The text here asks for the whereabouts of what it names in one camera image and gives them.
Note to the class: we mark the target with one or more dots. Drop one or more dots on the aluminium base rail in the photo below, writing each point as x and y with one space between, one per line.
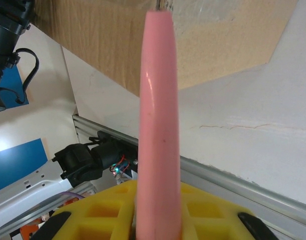
243 192

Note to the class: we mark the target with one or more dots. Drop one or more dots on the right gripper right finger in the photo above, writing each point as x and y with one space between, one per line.
212 220

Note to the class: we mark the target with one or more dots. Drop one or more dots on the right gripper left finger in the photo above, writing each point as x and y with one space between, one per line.
102 215

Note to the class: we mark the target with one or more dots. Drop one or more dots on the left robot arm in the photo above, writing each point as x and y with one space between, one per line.
30 185

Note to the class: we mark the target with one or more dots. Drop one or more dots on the cardboard box with ragged tape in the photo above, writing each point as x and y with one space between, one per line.
105 37

